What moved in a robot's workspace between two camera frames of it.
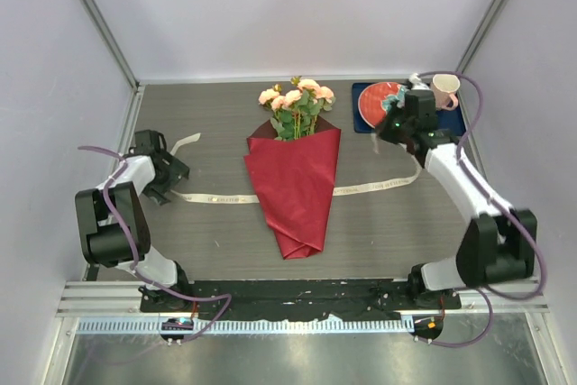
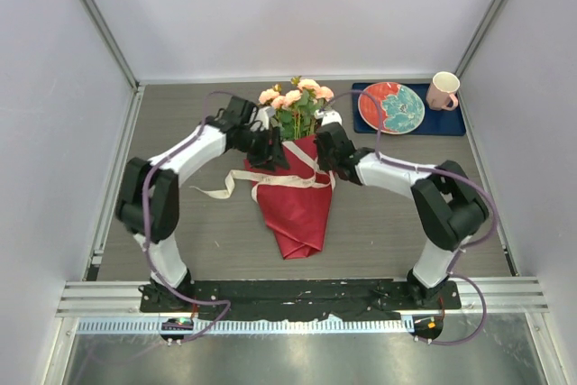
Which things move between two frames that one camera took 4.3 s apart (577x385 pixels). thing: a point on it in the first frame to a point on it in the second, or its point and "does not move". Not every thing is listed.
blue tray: (448, 119) does not move
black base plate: (265, 299) does not move
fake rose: (324, 98) does not move
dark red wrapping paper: (295, 179) does not move
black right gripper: (384, 133) to (324, 165)
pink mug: (444, 87) does not move
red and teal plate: (375, 99) does not move
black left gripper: (176, 171) to (271, 155)
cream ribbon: (254, 198) to (222, 188)
